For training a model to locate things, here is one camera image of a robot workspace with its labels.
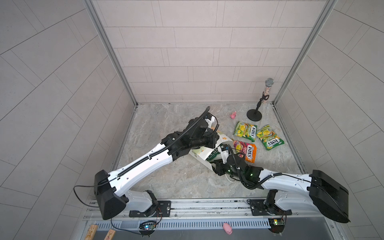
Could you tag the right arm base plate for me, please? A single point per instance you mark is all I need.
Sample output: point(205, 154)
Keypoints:
point(263, 208)

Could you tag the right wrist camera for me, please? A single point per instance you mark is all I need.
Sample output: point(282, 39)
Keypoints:
point(224, 151)

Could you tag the aluminium rail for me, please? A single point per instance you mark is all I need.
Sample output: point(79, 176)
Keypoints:
point(225, 208)

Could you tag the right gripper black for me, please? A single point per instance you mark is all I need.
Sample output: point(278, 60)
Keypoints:
point(219, 165)

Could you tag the wooden block right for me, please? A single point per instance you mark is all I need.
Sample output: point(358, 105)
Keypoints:
point(110, 235)

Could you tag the pink toy on table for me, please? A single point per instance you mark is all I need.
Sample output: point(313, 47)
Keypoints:
point(233, 115)

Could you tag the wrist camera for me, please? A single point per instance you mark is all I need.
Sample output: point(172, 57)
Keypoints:
point(212, 122)
point(224, 151)

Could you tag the orange pink Fox's candy bag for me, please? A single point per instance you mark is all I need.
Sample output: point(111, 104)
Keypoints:
point(248, 151)

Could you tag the right circuit board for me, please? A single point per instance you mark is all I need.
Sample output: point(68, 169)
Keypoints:
point(277, 225)

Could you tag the black microphone stand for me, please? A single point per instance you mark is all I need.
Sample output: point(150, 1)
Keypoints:
point(254, 114)

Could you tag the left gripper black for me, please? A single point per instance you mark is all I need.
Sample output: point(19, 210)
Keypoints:
point(211, 142)

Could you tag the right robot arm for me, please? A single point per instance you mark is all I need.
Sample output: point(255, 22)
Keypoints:
point(316, 192)

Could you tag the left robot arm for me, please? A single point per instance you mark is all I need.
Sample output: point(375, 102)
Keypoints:
point(113, 190)

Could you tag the wooden block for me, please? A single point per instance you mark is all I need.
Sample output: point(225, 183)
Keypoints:
point(110, 235)
point(91, 232)

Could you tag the circuit board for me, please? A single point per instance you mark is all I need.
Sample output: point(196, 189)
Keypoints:
point(147, 228)
point(277, 225)

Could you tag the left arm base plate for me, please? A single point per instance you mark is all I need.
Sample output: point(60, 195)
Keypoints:
point(161, 209)

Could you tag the yellow green Fox's candy bag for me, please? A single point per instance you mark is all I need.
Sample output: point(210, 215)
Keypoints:
point(246, 130)

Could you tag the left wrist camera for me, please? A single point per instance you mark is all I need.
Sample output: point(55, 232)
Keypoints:
point(212, 122)

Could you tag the wooden block left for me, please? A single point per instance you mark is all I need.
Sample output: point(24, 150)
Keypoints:
point(91, 232)

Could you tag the silver microphone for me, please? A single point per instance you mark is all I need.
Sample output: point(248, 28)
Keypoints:
point(266, 93)

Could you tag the pink toy on rail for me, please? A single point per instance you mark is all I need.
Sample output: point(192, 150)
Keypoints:
point(227, 228)

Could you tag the left circuit board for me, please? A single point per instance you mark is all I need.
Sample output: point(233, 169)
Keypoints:
point(147, 228)

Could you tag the white paper bag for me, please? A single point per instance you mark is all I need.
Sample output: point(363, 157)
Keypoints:
point(207, 156)

